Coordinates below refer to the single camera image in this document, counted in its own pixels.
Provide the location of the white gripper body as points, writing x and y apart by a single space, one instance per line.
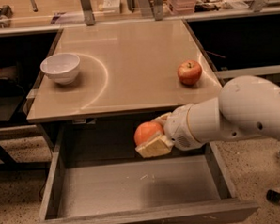
178 128

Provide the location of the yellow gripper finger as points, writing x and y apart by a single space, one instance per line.
162 119
157 145

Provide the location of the orange fruit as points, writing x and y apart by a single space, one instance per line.
145 131

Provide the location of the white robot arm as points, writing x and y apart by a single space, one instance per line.
246 107

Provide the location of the grey cabinet with beige top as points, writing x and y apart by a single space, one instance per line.
125 68

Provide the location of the open grey wooden drawer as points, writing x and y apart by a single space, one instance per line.
97 178

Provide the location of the red apple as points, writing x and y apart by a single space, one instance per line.
189 72

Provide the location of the white ceramic bowl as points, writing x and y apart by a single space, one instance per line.
62 68

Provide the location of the pink stacked trays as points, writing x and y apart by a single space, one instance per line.
179 7

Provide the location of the black chair caster lower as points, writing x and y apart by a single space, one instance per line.
273 196

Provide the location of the white box on shelf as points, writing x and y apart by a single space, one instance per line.
111 6

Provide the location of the black side table left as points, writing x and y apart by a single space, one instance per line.
12 99

